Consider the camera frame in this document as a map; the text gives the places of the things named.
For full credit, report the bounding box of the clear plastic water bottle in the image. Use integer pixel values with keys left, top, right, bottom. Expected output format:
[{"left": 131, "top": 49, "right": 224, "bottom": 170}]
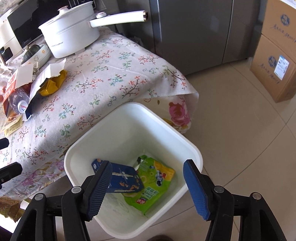
[{"left": 8, "top": 87, "right": 30, "bottom": 114}]

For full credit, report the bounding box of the blue cereal box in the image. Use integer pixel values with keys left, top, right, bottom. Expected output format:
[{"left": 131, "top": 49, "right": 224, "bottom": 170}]
[{"left": 91, "top": 158, "right": 145, "bottom": 194}]

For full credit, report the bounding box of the white electric cooking pot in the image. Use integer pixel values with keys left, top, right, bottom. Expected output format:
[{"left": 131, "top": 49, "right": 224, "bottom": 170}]
[{"left": 39, "top": 1, "right": 149, "bottom": 58}]

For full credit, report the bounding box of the black microwave oven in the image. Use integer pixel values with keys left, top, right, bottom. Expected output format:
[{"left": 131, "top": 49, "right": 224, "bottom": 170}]
[{"left": 8, "top": 0, "right": 86, "bottom": 48}]

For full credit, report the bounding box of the orange white milk carton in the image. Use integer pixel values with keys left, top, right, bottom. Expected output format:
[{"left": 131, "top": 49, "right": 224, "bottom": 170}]
[{"left": 3, "top": 65, "right": 33, "bottom": 118}]

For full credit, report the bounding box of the white trash bin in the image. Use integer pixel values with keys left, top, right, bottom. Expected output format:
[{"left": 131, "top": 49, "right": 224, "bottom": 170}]
[{"left": 64, "top": 103, "right": 203, "bottom": 240}]

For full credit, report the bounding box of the cardboard box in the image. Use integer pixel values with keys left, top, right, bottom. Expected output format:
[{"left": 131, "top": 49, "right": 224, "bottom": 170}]
[
  {"left": 261, "top": 1, "right": 295, "bottom": 52},
  {"left": 250, "top": 35, "right": 295, "bottom": 103}
]

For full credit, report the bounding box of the green onion rings bag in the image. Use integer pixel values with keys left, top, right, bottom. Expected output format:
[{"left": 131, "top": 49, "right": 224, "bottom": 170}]
[{"left": 124, "top": 155, "right": 175, "bottom": 214}]

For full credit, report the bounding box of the yellow snack wrapper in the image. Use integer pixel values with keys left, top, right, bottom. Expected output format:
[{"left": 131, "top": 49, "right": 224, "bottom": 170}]
[{"left": 39, "top": 70, "right": 68, "bottom": 96}]

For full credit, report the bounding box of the dark green pumpkin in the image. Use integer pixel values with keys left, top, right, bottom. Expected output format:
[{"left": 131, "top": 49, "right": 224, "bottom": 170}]
[{"left": 22, "top": 45, "right": 41, "bottom": 64}]

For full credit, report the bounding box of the lower cardboard box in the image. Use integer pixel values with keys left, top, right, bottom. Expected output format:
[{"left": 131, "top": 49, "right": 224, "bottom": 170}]
[{"left": 250, "top": 35, "right": 295, "bottom": 103}]

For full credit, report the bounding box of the white air fryer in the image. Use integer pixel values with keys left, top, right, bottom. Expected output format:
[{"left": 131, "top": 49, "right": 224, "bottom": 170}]
[{"left": 1, "top": 19, "right": 23, "bottom": 65}]

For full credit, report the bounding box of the grey refrigerator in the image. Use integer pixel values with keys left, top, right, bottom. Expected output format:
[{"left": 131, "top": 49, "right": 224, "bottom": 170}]
[{"left": 118, "top": 0, "right": 267, "bottom": 75}]

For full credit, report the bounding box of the floral tablecloth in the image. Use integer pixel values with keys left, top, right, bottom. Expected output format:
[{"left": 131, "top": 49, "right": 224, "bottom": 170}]
[{"left": 1, "top": 27, "right": 199, "bottom": 200}]

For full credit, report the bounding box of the upper cardboard box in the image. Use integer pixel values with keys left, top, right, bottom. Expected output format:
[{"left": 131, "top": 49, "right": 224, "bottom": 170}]
[{"left": 261, "top": 1, "right": 295, "bottom": 52}]

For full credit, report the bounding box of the white ceramic bowl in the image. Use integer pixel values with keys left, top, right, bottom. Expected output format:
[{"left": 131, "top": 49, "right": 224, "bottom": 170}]
[{"left": 21, "top": 43, "right": 52, "bottom": 68}]

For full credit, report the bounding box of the white paper sheet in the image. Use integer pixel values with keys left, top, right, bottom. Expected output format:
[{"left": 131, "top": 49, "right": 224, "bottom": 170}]
[{"left": 23, "top": 58, "right": 66, "bottom": 121}]

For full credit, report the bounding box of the beige snack packet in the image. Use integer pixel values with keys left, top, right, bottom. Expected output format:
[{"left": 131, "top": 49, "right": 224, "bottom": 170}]
[{"left": 1, "top": 115, "right": 23, "bottom": 137}]

